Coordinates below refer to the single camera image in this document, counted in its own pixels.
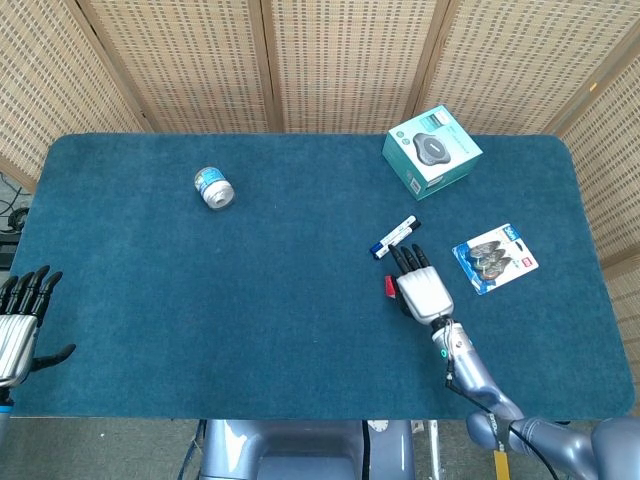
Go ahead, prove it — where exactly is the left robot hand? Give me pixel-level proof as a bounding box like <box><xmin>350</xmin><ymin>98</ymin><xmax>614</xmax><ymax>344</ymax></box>
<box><xmin>0</xmin><ymin>265</ymin><xmax>77</xmax><ymax>389</ymax></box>

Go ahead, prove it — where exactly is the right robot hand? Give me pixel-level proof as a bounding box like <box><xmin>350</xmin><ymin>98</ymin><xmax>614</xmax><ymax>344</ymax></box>
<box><xmin>383</xmin><ymin>243</ymin><xmax>455</xmax><ymax>327</ymax></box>

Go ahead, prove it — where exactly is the black capped white marker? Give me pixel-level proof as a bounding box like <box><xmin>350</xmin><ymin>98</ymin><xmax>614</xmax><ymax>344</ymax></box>
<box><xmin>372</xmin><ymin>220</ymin><xmax>423</xmax><ymax>261</ymax></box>

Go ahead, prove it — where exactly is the blue capped white marker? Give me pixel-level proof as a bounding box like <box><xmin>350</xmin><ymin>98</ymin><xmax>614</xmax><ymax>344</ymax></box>
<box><xmin>369</xmin><ymin>215</ymin><xmax>418</xmax><ymax>254</ymax></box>

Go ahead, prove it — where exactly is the blister pack of clips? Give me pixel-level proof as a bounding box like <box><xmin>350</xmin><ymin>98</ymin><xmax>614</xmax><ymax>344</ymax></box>
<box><xmin>451</xmin><ymin>222</ymin><xmax>540</xmax><ymax>297</ymax></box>

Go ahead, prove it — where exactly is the teal speaker box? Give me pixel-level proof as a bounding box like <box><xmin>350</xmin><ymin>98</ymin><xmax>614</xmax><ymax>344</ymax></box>
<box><xmin>381</xmin><ymin>103</ymin><xmax>485</xmax><ymax>202</ymax></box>

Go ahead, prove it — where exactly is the blue felt table mat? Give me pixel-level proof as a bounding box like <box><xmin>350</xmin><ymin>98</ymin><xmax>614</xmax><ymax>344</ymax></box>
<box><xmin>8</xmin><ymin>132</ymin><xmax>630</xmax><ymax>421</ymax></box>

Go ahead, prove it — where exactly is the grey robot torso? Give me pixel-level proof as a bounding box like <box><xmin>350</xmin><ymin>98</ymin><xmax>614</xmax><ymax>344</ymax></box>
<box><xmin>189</xmin><ymin>418</ymin><xmax>416</xmax><ymax>480</ymax></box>

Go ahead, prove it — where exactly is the small clear plastic jar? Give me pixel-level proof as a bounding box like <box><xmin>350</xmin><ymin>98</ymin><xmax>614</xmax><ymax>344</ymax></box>
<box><xmin>193</xmin><ymin>166</ymin><xmax>236</xmax><ymax>211</ymax></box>

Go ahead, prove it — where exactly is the woven bamboo folding screen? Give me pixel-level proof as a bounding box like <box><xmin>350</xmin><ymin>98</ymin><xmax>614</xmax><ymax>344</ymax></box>
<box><xmin>0</xmin><ymin>0</ymin><xmax>640</xmax><ymax>351</ymax></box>

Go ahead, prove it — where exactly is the black cables and equipment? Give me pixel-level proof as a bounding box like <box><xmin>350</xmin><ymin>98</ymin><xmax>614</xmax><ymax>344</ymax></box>
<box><xmin>0</xmin><ymin>172</ymin><xmax>31</xmax><ymax>269</ymax></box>

